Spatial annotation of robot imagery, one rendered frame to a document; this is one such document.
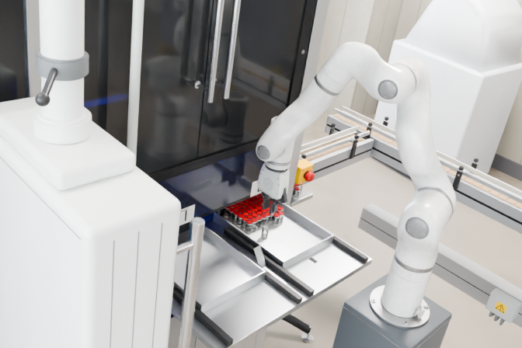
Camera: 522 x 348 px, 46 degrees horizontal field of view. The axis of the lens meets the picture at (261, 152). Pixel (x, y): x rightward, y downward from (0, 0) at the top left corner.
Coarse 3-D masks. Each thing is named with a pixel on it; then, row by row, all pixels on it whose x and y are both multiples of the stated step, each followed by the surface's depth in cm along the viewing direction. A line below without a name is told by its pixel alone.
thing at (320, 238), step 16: (288, 208) 225; (224, 224) 212; (288, 224) 220; (304, 224) 221; (256, 240) 209; (272, 240) 210; (288, 240) 212; (304, 240) 213; (320, 240) 214; (272, 256) 198; (288, 256) 203; (304, 256) 204
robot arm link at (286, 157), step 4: (272, 120) 190; (288, 144) 190; (292, 144) 192; (284, 148) 188; (288, 148) 191; (292, 148) 193; (284, 152) 190; (288, 152) 192; (292, 152) 195; (280, 156) 191; (284, 156) 192; (288, 156) 193; (276, 160) 192; (280, 160) 192; (284, 160) 193; (288, 160) 194
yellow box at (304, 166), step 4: (300, 160) 233; (304, 160) 234; (300, 164) 231; (304, 164) 231; (308, 164) 232; (312, 164) 232; (300, 168) 228; (304, 168) 229; (308, 168) 231; (312, 168) 233; (296, 172) 230; (300, 172) 229; (304, 172) 230; (296, 176) 231; (300, 176) 229; (296, 180) 231; (300, 180) 230; (304, 180) 233
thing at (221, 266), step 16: (208, 240) 205; (176, 256) 195; (208, 256) 197; (224, 256) 199; (240, 256) 196; (176, 272) 188; (208, 272) 190; (224, 272) 192; (240, 272) 193; (256, 272) 192; (176, 288) 180; (208, 288) 184; (224, 288) 185; (240, 288) 183; (208, 304) 175
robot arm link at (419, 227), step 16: (432, 192) 173; (416, 208) 166; (432, 208) 165; (448, 208) 171; (400, 224) 169; (416, 224) 165; (432, 224) 164; (400, 240) 176; (416, 240) 168; (432, 240) 166; (400, 256) 179; (416, 256) 175; (432, 256) 176; (416, 272) 178
